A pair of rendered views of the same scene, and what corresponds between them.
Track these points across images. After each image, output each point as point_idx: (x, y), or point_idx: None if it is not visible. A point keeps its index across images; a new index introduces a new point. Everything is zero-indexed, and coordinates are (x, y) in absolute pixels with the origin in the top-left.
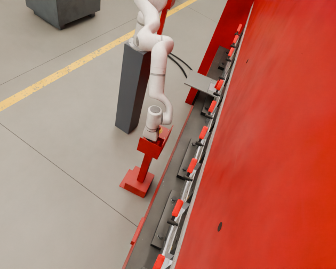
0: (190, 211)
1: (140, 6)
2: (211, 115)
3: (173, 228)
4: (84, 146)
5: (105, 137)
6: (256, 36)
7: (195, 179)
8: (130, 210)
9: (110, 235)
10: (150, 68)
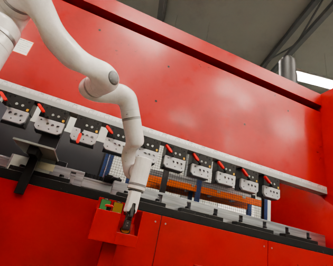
0: (223, 155)
1: (51, 17)
2: (84, 173)
3: (222, 181)
4: None
5: None
6: (139, 88)
7: (201, 159)
8: None
9: None
10: (136, 111)
